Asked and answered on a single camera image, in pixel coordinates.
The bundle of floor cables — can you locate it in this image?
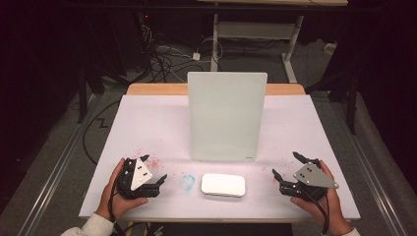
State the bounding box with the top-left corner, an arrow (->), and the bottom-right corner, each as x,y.
139,24 -> 224,84

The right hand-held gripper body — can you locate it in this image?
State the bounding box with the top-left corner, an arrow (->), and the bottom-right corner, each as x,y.
278,158 -> 339,202

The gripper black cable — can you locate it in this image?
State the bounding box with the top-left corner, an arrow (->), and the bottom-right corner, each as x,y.
301,188 -> 330,236
107,168 -> 129,236

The person's right hand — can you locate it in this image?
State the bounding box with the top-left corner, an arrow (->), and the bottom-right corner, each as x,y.
289,159 -> 354,236

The black stand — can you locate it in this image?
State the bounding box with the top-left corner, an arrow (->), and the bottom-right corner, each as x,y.
76,62 -> 105,125
306,62 -> 359,136

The white metal desk frame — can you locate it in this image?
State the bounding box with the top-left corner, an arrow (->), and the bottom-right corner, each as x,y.
196,0 -> 349,85

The metal floor rail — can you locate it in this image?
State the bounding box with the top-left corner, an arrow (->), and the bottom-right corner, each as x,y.
332,99 -> 408,236
16,93 -> 103,236

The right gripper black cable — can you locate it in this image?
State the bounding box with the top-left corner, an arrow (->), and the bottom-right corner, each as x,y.
301,188 -> 330,236

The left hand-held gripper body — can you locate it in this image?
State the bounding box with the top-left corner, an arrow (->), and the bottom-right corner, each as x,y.
116,157 -> 161,201

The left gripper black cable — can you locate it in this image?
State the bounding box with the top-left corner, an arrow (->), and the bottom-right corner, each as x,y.
107,168 -> 129,236

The white board eraser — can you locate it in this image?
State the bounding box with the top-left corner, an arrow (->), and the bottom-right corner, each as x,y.
200,172 -> 247,199

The small whiteboard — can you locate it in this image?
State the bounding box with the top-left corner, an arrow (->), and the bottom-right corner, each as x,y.
187,71 -> 268,162

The person's left hand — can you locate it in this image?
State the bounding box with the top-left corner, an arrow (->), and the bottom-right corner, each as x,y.
95,157 -> 149,221

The white table mat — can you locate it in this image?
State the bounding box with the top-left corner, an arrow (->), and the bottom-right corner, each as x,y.
78,93 -> 362,221

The black floor cable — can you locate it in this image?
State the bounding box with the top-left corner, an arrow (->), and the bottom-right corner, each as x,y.
82,99 -> 121,165

